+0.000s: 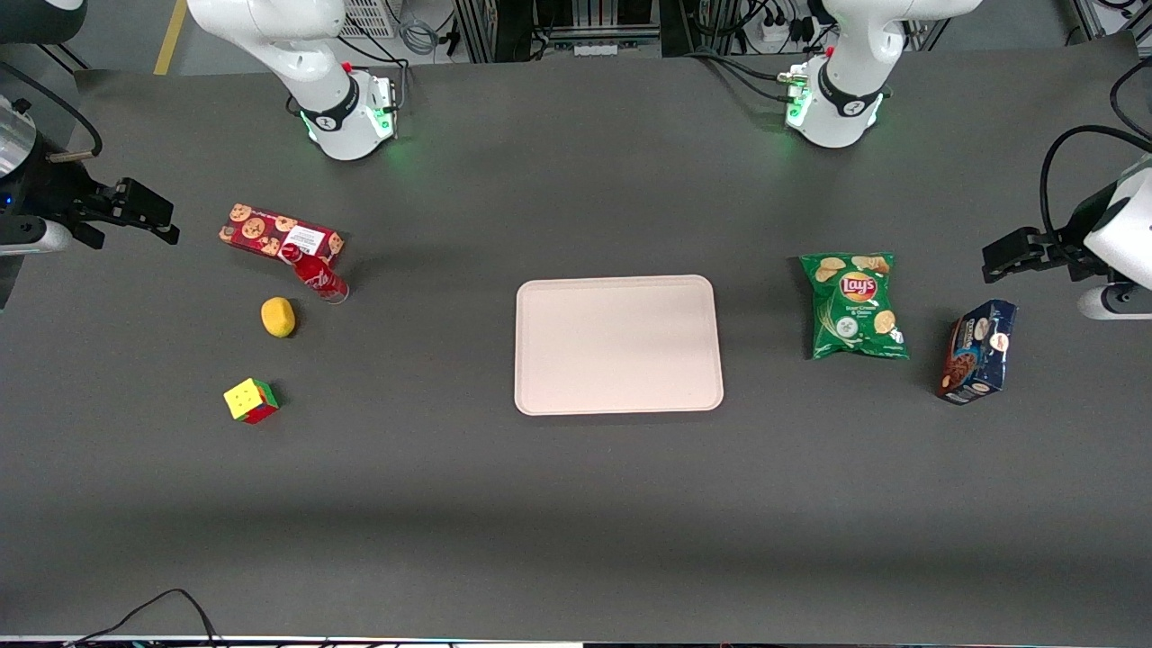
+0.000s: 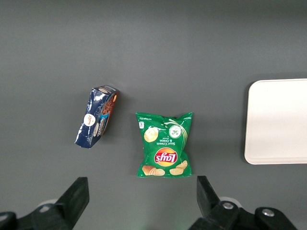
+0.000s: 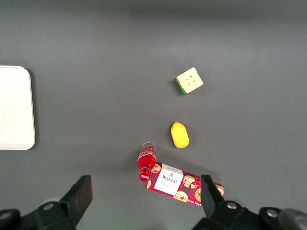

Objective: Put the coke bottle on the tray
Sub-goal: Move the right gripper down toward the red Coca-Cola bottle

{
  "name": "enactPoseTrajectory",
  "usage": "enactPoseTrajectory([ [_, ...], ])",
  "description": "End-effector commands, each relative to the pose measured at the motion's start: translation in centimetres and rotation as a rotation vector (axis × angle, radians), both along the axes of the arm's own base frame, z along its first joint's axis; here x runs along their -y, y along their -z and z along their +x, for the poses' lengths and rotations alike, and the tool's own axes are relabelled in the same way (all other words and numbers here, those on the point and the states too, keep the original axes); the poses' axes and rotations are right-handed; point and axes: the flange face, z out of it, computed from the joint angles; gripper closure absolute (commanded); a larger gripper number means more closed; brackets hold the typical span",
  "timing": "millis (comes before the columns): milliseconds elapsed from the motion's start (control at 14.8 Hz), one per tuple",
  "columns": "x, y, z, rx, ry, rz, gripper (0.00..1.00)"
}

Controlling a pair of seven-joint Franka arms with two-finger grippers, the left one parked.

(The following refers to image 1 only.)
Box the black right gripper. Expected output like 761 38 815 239
0 135 179 250

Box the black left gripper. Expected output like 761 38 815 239
982 184 1123 284

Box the red coke bottle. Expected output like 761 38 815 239
280 243 350 305

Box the beige plastic tray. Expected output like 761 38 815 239
514 274 725 417

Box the blue chocolate biscuit box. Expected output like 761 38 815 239
935 300 1019 406

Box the red cookie box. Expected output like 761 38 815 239
219 203 345 263

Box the yellow lemon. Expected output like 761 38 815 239
261 297 297 339

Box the green lays chips bag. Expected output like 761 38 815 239
799 252 910 362

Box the rubik's cube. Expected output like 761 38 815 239
223 377 281 426

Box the white vented panel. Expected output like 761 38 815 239
339 0 402 40

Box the white power strip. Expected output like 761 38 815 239
759 16 816 48

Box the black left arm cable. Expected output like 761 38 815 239
1039 124 1152 246

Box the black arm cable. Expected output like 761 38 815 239
1039 124 1152 246
0 61 104 165

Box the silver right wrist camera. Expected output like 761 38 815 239
0 216 73 258

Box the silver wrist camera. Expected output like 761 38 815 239
1077 283 1152 321
0 216 73 258

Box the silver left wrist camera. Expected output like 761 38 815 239
1077 283 1152 321

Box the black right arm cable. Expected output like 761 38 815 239
0 61 104 165

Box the black looped cable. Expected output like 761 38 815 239
1109 58 1152 143

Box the black base cable bundle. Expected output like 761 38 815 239
682 47 811 105

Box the grey coiled cable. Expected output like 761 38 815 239
398 11 440 57

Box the thin black cable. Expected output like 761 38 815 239
61 589 222 648

